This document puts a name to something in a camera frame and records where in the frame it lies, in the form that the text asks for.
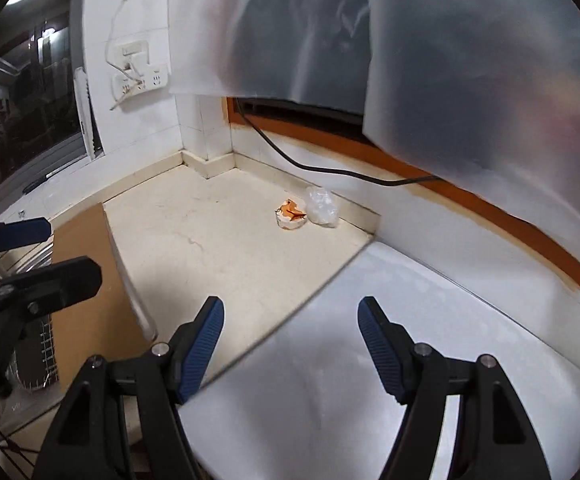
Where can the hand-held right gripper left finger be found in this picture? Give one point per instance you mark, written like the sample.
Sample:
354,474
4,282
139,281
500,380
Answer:
200,350

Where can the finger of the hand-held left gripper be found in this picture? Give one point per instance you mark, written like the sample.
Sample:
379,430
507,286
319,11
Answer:
22,234
55,280

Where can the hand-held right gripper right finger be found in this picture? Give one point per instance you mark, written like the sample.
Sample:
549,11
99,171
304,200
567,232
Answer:
382,350

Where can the stainless steel sink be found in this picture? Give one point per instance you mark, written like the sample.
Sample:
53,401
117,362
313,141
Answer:
35,262

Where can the black pen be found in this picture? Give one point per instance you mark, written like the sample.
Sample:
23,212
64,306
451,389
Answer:
36,185

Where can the brown cardboard sheet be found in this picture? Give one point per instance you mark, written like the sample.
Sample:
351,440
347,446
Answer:
85,330

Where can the white cabinet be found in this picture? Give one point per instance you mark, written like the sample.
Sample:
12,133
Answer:
320,385

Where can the dark window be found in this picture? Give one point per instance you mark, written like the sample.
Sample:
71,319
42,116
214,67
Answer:
30,110

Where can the clear plastic bag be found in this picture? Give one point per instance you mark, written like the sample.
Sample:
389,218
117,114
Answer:
322,207

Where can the orange snack wrapper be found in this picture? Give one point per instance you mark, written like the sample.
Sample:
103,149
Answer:
290,212

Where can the white power strip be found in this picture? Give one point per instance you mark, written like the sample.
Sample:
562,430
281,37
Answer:
145,82

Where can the frosted plastic sheet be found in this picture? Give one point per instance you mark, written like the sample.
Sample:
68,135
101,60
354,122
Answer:
205,35
469,60

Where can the orange wooden window frame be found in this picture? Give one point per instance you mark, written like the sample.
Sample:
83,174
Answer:
519,220

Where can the white wall socket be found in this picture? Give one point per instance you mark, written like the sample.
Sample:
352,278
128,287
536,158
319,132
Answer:
130,52

